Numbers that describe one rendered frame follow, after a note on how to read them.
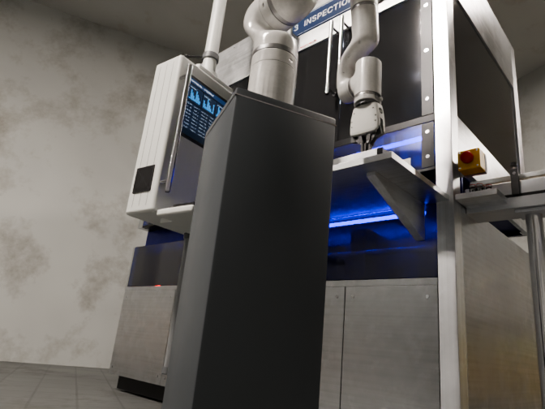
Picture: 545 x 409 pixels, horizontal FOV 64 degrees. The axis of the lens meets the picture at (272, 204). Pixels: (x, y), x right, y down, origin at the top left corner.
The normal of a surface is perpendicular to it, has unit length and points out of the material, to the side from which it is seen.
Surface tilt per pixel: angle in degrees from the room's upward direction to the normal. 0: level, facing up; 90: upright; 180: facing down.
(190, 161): 90
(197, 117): 90
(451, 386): 90
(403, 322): 90
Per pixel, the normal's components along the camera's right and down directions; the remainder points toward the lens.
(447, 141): -0.67, -0.29
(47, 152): 0.40, -0.25
